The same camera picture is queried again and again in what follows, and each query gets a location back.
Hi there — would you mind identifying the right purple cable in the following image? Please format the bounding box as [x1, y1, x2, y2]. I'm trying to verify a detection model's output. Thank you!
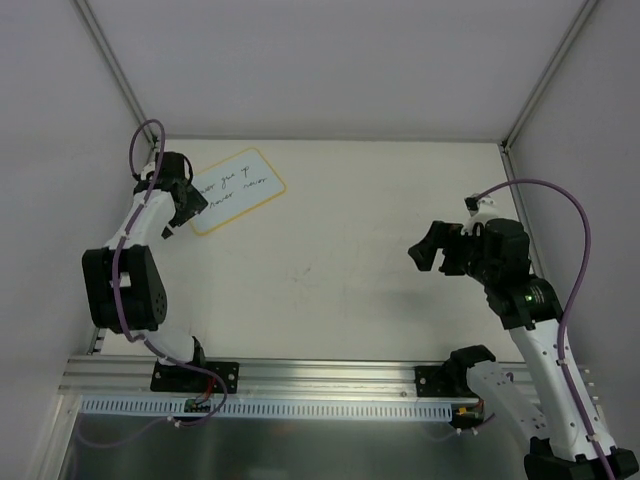
[429, 179, 618, 480]

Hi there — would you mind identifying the white slotted cable duct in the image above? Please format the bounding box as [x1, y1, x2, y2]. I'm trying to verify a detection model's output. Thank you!
[79, 395, 453, 423]

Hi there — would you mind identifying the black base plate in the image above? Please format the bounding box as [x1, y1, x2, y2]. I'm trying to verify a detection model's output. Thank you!
[150, 361, 240, 394]
[413, 364, 474, 398]

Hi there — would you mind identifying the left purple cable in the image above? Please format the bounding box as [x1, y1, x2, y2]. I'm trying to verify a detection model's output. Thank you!
[74, 118, 229, 448]

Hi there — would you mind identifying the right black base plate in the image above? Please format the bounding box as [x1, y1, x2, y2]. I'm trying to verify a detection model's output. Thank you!
[413, 364, 474, 398]

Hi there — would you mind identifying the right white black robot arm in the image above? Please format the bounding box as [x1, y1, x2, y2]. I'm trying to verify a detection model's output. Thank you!
[408, 218, 639, 479]

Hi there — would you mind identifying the aluminium mounting rail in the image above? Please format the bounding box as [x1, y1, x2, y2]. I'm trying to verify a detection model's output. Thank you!
[58, 355, 594, 399]

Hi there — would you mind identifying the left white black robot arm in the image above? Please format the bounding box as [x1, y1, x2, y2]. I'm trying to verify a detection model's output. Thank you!
[82, 152, 208, 391]

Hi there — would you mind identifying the purple cable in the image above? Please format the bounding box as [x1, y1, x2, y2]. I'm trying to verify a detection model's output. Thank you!
[429, 179, 618, 480]
[74, 118, 229, 448]

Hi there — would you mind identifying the yellow framed whiteboard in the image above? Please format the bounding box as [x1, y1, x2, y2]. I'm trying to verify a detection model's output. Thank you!
[190, 148, 287, 236]

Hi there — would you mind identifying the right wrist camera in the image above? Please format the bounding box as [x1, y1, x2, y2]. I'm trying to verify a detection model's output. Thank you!
[461, 196, 499, 236]

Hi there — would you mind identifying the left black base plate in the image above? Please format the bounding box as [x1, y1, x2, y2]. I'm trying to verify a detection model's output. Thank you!
[150, 361, 240, 394]

